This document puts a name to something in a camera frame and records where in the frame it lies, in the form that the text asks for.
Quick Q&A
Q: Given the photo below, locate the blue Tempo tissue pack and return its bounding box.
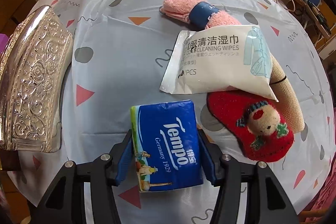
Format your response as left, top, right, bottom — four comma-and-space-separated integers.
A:
130, 100, 203, 192

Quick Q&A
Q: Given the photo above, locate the red fuzzy sock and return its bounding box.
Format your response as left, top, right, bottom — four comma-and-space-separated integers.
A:
207, 90, 294, 162

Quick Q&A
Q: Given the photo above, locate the cleaning wipes white pack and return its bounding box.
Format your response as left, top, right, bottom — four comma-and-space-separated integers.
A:
160, 25, 277, 100

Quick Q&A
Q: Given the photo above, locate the beige cloth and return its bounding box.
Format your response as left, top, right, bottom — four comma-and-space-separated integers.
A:
270, 55, 305, 134

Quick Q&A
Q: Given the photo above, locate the pink towel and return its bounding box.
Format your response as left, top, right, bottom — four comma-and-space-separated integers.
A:
159, 0, 241, 30

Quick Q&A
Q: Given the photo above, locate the patterned white tablecloth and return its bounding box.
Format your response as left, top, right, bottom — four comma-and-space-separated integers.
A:
9, 0, 335, 212

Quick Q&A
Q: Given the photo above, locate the wooden side shelf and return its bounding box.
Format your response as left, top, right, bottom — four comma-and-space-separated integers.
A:
274, 0, 335, 46

